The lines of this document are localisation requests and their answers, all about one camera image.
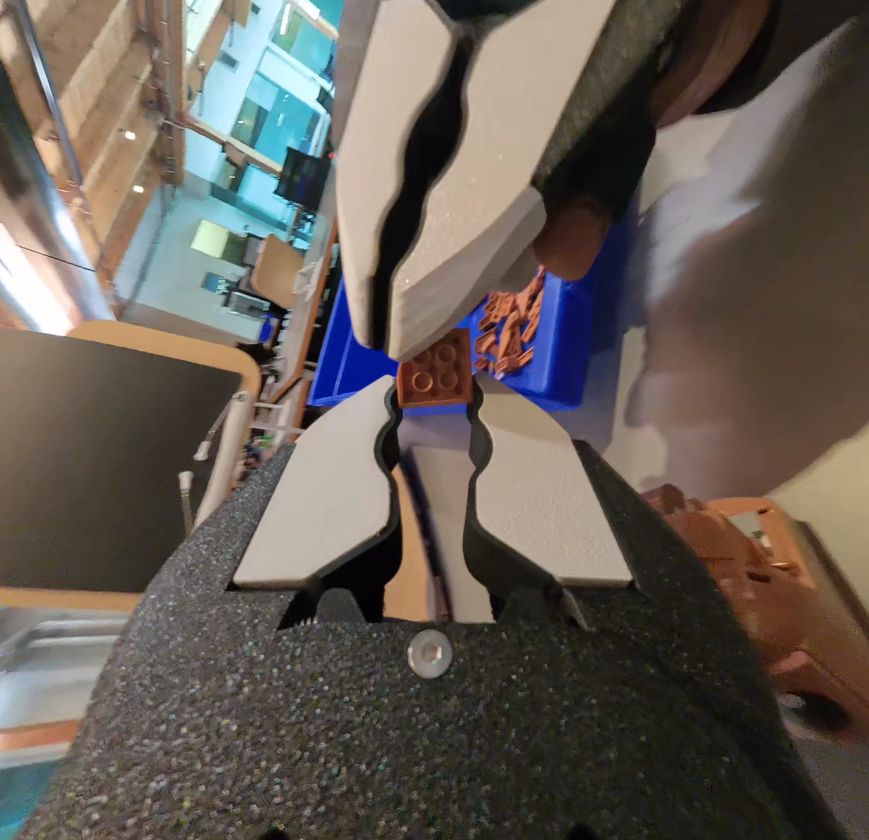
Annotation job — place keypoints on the black computer monitor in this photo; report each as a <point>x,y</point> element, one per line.
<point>302,178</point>

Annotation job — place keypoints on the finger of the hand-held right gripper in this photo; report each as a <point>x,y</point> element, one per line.
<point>489,175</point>
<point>380,148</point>

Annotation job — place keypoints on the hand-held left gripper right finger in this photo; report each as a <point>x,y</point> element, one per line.
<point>550,514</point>

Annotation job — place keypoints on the grey desk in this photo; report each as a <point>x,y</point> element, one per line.
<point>774,311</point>

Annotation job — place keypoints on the blue plastic bin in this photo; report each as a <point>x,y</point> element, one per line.
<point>570,338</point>

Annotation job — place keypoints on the brown brick body model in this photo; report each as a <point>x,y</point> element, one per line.
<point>774,596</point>

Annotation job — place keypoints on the brown four stud brick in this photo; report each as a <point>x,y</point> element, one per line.
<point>437,368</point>

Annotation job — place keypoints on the pile of brown bricks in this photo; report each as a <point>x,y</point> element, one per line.
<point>509,325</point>

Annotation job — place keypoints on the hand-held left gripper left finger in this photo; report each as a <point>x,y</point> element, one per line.
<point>319,514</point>

